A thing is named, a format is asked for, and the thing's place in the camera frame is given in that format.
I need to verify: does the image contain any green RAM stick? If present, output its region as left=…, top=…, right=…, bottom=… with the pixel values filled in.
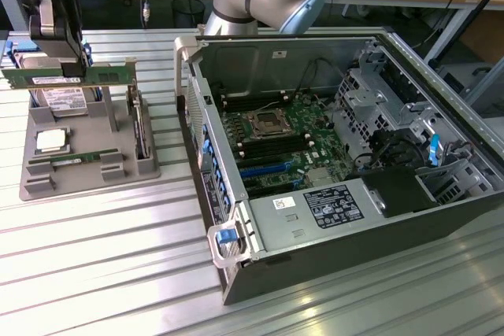
left=48, top=149, right=120, bottom=164
left=0, top=58, right=138, bottom=90

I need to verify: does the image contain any black RAM slot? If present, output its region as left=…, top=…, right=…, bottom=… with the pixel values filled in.
left=235, top=133, right=306, bottom=149
left=238, top=138, right=309, bottom=155
left=222, top=98, right=288, bottom=113
left=240, top=144, right=313, bottom=161
left=220, top=91, right=287, bottom=104

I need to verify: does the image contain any black mesh wastebasket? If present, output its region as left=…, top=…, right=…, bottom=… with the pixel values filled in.
left=172, top=0, right=206, bottom=30

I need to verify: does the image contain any silver CPU chip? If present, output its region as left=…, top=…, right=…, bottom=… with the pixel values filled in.
left=35, top=129, right=74, bottom=154

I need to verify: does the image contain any grey parts rack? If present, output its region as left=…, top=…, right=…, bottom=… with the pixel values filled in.
left=18, top=58, right=163, bottom=202

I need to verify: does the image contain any CPU socket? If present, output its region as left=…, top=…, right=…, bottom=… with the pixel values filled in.
left=244, top=109, right=287, bottom=141

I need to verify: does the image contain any black expansion slot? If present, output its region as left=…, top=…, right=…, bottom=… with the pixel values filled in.
left=238, top=156, right=293, bottom=172
left=245, top=178, right=302, bottom=199

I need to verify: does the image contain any blue expansion slot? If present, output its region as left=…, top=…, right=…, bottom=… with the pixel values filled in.
left=239, top=162, right=295, bottom=180

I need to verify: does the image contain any green motherboard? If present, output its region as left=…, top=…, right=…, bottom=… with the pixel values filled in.
left=218, top=90, right=356, bottom=200

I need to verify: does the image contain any blue case latch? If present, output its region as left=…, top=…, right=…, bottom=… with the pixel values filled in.
left=215, top=227, right=239, bottom=246

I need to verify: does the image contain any grey power supply unit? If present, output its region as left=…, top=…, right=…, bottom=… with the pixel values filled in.
left=235, top=177, right=386, bottom=255

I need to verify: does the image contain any silver chipset heat sink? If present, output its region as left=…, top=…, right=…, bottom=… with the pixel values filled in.
left=306, top=168, right=331, bottom=188

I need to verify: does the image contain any metal disk bay cage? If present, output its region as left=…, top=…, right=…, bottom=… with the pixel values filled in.
left=332, top=66, right=434, bottom=156

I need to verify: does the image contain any open black PC case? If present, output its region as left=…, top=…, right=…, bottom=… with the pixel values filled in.
left=174, top=25, right=504, bottom=306

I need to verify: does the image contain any black tripod leg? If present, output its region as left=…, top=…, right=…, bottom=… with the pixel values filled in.
left=424, top=0, right=504, bottom=66

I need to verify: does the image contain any black wire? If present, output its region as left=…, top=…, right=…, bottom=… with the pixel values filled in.
left=297, top=57, right=344, bottom=98

